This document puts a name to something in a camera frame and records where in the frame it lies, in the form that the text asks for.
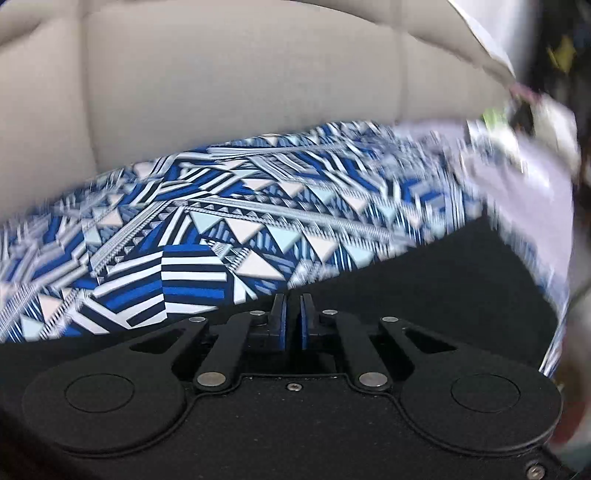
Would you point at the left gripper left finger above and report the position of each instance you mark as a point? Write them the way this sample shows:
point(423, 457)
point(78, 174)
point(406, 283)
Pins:
point(240, 341)

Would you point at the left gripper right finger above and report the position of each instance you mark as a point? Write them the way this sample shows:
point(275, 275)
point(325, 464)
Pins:
point(343, 335)

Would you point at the black pants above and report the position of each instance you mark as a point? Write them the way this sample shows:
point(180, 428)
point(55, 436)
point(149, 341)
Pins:
point(470, 286)

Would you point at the blue white patterned cover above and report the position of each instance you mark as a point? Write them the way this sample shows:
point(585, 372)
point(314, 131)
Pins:
point(359, 184)

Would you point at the beige leather sofa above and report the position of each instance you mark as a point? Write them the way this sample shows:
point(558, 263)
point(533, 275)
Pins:
point(88, 86)

